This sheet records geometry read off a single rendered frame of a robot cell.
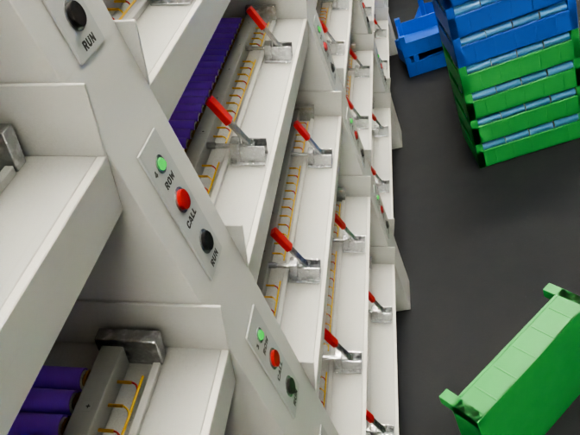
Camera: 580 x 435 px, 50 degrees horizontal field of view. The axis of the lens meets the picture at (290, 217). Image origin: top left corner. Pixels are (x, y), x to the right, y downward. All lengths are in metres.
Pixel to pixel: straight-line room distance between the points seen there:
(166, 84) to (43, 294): 0.24
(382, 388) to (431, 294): 0.41
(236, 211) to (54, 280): 0.32
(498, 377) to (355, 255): 0.31
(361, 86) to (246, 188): 1.03
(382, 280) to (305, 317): 0.59
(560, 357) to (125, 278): 0.85
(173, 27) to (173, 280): 0.24
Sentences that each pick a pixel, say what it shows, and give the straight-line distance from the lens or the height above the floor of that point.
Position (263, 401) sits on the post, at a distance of 0.57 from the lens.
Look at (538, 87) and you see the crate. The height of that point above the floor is 0.19.
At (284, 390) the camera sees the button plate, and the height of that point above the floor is 0.62.
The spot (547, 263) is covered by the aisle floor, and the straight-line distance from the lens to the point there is 1.53.
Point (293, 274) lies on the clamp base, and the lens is 0.82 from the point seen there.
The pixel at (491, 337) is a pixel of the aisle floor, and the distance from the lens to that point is 1.41.
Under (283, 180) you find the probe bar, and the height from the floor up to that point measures 0.58.
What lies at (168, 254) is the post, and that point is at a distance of 0.45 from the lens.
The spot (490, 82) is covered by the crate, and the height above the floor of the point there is 0.25.
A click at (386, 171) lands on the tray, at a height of 0.16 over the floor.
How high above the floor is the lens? 1.08
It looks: 34 degrees down
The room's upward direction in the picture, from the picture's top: 25 degrees counter-clockwise
